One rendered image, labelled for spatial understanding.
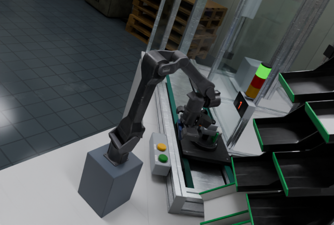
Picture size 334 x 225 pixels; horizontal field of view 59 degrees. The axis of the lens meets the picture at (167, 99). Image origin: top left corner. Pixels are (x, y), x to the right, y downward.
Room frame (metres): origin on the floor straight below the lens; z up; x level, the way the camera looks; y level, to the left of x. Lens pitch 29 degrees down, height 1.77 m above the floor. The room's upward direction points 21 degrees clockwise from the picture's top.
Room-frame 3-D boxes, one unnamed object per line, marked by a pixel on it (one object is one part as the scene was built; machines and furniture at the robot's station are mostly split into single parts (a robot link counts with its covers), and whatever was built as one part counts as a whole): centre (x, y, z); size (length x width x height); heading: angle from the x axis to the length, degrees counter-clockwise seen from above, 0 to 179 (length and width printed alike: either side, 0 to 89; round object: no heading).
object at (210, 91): (1.00, -0.13, 1.30); 0.12 x 0.08 x 0.11; 134
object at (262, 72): (1.24, -0.34, 1.39); 0.05 x 0.05 x 0.05
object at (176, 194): (1.24, -0.06, 0.91); 0.89 x 0.06 x 0.11; 16
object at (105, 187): (0.78, 0.09, 0.96); 0.14 x 0.14 x 0.20; 60
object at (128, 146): (0.78, 0.09, 1.15); 0.09 x 0.07 x 0.06; 44
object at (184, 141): (1.19, -0.23, 0.96); 0.24 x 0.24 x 0.02; 16
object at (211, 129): (1.20, -0.24, 1.06); 0.08 x 0.04 x 0.07; 106
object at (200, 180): (1.32, -0.22, 0.91); 0.84 x 0.28 x 0.10; 16
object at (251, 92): (1.24, -0.34, 1.29); 0.05 x 0.05 x 0.05
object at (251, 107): (1.24, -0.34, 1.29); 0.12 x 0.05 x 0.25; 16
